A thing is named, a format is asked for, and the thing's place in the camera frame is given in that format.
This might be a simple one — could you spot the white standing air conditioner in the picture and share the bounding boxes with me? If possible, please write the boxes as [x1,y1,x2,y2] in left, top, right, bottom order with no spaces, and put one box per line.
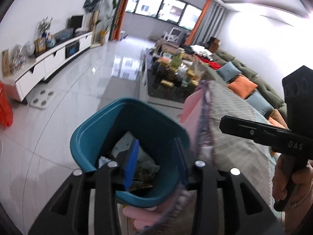
[94,0,124,45]

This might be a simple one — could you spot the orange curtain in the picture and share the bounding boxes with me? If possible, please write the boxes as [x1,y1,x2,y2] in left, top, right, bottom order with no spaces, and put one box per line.
[110,0,136,42]
[184,0,213,46]

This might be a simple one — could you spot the white floor scale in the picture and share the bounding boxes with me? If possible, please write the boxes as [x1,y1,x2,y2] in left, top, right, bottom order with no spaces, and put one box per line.
[29,90,55,109]

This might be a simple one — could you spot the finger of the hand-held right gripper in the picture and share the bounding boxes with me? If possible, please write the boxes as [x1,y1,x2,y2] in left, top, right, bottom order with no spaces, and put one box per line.
[219,116,278,150]

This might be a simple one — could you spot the white chair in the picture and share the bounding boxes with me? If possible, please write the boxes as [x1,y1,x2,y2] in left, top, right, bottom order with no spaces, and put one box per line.
[163,28,185,41]

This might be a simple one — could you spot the grey curtain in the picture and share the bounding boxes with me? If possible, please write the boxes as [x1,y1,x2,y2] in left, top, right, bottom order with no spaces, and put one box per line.
[196,1,228,47]

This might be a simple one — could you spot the clutter of jars and snacks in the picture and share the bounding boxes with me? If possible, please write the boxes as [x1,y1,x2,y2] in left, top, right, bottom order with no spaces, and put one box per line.
[153,46,208,87]

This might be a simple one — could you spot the pile of white clothes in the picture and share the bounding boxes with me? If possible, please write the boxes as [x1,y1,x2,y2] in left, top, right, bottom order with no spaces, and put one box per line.
[189,44,213,60]

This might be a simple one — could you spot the white TV cabinet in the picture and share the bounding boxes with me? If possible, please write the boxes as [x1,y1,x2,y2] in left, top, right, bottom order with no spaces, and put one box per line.
[15,31,94,102]

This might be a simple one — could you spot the person's right hand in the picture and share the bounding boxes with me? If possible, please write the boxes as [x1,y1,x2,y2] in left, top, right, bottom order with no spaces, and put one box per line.
[272,153,313,211]

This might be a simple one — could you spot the black monitor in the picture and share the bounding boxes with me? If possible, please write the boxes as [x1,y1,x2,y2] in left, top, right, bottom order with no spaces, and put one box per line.
[71,15,84,32]

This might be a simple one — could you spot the wide window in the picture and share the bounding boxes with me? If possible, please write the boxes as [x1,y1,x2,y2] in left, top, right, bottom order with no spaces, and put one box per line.
[125,0,203,30]

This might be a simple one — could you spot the black coffee table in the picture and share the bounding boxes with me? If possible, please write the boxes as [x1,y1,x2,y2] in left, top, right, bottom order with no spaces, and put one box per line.
[143,51,208,103]

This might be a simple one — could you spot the checked fringed tablecloth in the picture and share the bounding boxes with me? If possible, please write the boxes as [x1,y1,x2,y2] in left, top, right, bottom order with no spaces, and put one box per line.
[156,80,291,235]

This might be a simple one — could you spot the plant in yellow pot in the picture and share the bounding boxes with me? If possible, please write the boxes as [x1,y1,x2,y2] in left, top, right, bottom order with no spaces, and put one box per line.
[95,0,118,44]

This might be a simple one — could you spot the vase with flowers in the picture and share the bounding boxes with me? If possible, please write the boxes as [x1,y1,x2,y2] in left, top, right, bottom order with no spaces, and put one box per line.
[37,17,54,40]

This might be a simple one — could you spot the dark hanging bag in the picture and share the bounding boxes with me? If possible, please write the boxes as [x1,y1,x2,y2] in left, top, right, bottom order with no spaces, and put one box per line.
[83,0,102,11]

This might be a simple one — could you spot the red plastic bag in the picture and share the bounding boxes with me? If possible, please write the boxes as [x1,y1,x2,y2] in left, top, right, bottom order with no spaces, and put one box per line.
[0,82,14,127]

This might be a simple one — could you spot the teal plastic bin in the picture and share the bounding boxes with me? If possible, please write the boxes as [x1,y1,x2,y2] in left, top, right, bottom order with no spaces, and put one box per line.
[70,98,191,207]

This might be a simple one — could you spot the blue cushion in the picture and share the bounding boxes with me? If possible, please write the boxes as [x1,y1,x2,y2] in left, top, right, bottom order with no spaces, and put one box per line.
[216,62,242,82]
[246,92,274,117]

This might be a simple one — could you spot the brown box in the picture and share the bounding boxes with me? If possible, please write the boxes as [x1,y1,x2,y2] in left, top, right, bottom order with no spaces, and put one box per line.
[208,37,222,53]

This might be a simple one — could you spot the yellow snack bag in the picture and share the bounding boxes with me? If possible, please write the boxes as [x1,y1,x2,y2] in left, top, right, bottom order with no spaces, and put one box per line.
[34,39,47,53]

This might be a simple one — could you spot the silver foil bundle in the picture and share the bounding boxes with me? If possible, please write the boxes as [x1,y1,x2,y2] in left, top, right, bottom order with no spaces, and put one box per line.
[12,44,28,70]

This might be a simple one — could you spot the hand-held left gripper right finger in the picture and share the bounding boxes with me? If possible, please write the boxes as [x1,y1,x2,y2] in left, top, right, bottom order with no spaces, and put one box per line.
[172,137,285,235]

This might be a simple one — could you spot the brown picture board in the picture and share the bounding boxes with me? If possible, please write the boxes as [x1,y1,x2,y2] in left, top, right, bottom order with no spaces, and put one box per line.
[1,49,13,76]

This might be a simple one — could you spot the green tufted sofa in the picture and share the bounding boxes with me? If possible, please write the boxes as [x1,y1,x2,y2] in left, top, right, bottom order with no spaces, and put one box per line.
[193,46,288,128]

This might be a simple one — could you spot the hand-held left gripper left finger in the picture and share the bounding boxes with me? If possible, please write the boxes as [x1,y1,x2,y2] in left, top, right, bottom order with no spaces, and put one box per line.
[28,139,140,235]

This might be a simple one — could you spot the orange cushion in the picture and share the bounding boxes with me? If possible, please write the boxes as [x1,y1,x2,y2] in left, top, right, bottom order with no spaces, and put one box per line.
[268,116,286,129]
[226,75,258,99]

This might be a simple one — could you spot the red cloth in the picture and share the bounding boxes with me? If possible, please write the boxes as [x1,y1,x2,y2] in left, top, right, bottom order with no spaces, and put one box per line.
[199,56,222,70]

